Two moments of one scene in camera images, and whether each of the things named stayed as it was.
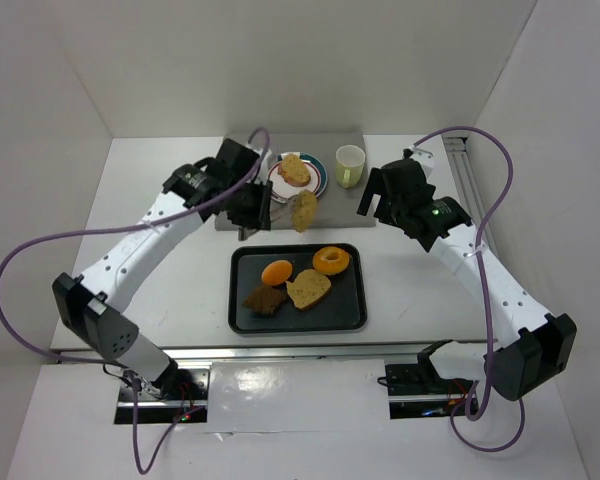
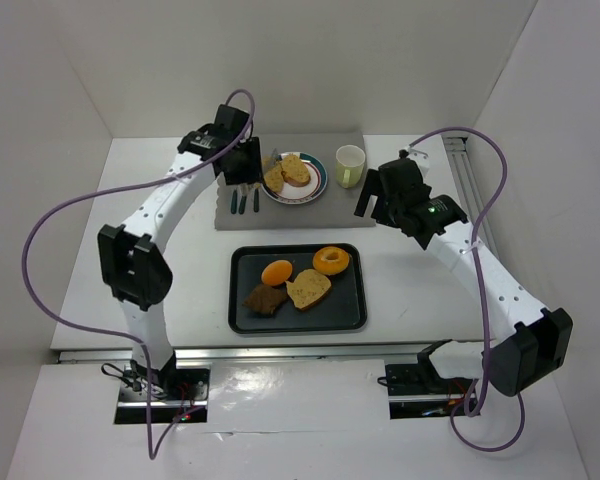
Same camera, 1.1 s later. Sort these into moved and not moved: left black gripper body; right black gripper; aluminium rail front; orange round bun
Moved: left black gripper body
Not moved: aluminium rail front; orange round bun; right black gripper
